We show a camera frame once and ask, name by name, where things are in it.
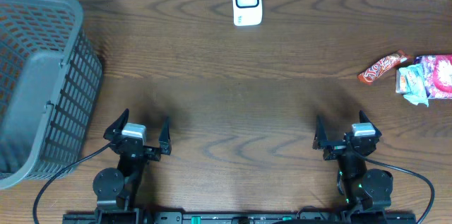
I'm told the purple sanitary pad pack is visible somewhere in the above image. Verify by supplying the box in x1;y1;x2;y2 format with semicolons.
415;54;451;99

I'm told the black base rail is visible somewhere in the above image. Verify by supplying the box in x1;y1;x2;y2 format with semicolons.
62;211;416;224

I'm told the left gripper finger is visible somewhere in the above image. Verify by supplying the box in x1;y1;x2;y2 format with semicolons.
103;109;129;142
158;117;172;155

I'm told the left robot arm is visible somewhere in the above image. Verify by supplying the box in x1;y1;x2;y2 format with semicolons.
93;110;172;223

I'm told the teal snack packet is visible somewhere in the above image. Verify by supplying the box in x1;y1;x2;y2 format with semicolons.
400;64;429;107

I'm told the grey plastic shopping basket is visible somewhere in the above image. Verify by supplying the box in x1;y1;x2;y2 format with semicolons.
1;0;102;189

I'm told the red-orange snack bar wrapper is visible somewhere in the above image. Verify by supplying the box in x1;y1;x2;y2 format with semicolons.
357;49;412;85

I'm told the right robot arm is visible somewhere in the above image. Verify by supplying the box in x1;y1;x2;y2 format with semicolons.
313;111;393;223

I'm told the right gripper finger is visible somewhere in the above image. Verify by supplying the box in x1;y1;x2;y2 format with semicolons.
359;110;382;137
312;116;328;149

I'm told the orange white snack packet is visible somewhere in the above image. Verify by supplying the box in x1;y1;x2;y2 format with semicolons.
395;70;409;95

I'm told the white barcode scanner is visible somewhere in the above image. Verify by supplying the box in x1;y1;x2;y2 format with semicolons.
232;0;263;27

